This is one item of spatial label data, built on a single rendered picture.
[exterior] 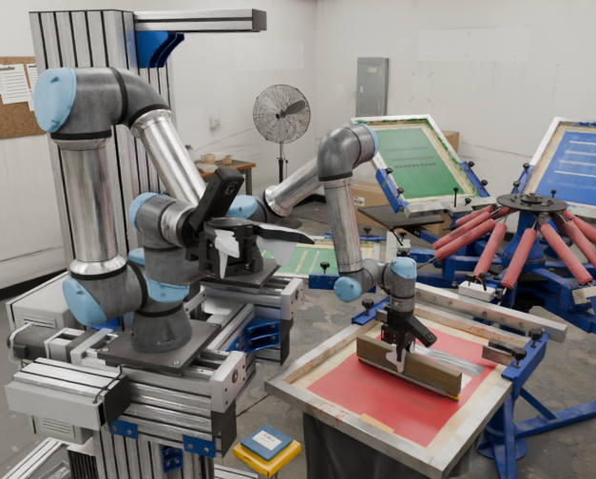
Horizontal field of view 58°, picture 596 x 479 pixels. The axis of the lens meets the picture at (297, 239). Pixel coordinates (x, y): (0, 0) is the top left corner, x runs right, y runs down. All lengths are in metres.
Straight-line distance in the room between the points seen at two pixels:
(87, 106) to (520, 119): 5.29
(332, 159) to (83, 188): 0.65
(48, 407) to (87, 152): 0.63
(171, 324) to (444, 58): 5.38
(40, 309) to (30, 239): 3.35
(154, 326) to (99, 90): 0.55
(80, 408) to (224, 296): 0.62
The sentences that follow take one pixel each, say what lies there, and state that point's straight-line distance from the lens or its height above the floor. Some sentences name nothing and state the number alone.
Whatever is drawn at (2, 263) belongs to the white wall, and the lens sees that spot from 5.01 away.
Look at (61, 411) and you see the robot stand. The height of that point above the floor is 1.13.
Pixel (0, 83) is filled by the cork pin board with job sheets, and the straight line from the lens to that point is 4.82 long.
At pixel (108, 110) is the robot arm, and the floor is 1.82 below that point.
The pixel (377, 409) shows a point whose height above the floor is 0.95.
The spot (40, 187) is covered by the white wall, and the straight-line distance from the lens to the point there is 5.01.
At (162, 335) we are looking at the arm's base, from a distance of 1.32.
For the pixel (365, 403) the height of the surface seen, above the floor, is 0.95.
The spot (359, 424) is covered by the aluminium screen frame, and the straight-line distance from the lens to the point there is 1.52.
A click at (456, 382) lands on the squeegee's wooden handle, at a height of 1.03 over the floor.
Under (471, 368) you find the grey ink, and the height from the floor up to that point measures 0.96.
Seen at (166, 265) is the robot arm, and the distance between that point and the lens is 0.96.
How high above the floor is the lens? 1.92
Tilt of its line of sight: 19 degrees down
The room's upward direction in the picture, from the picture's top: straight up
